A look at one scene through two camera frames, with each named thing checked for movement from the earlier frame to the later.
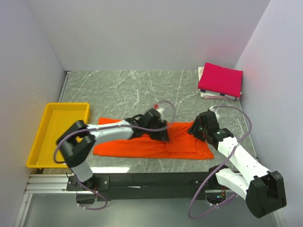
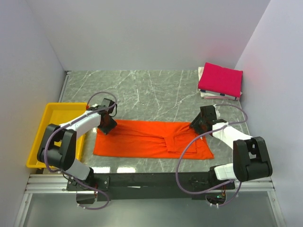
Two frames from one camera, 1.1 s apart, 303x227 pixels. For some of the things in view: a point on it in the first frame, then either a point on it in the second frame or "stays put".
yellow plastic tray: x=57 y=117 stays put
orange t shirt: x=181 y=144 stays put
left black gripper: x=162 y=135 → x=106 y=130
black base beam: x=147 y=187 stays put
